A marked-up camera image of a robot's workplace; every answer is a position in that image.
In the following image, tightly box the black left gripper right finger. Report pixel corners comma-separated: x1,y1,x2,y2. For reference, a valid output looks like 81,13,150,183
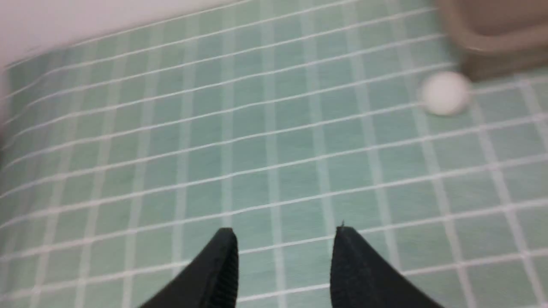
330,226,441,308

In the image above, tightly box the green checkered tablecloth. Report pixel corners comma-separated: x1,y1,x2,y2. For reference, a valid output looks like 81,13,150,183
1,0,548,308

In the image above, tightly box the white ping-pong ball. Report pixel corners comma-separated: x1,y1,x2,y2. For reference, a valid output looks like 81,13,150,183
418,71,471,116

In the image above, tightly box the brown plastic bin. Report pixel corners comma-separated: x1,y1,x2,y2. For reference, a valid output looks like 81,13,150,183
433,0,548,81

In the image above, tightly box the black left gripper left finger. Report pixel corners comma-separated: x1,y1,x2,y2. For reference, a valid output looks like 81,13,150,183
141,228,239,308

